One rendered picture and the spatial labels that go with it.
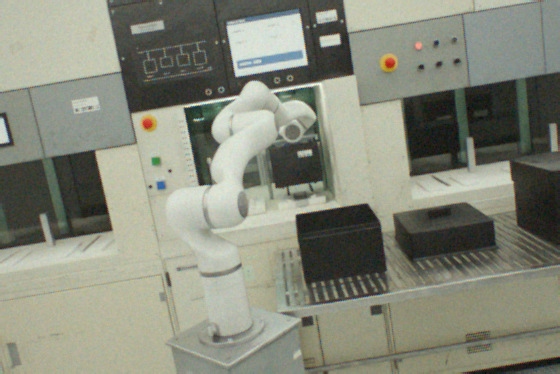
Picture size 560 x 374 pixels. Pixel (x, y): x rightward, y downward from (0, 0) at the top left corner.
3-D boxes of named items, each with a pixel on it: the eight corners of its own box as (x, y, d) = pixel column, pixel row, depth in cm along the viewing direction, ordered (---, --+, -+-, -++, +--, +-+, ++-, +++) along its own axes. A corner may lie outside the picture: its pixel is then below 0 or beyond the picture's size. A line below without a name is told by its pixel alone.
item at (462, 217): (412, 262, 182) (407, 225, 180) (393, 237, 211) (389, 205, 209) (499, 248, 181) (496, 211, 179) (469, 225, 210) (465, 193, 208)
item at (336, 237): (301, 257, 206) (294, 214, 203) (374, 246, 205) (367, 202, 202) (304, 284, 179) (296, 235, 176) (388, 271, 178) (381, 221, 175)
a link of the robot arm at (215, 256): (231, 276, 143) (214, 189, 139) (171, 278, 150) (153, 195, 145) (248, 260, 154) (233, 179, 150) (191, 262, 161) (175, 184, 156)
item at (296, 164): (273, 198, 237) (261, 126, 232) (273, 190, 257) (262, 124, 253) (328, 189, 237) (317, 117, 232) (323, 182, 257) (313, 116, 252)
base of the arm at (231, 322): (229, 353, 141) (216, 286, 138) (186, 337, 154) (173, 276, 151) (279, 322, 154) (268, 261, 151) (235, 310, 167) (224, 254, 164)
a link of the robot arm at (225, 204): (193, 239, 148) (247, 236, 142) (176, 207, 141) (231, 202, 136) (242, 136, 185) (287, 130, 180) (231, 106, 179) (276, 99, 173)
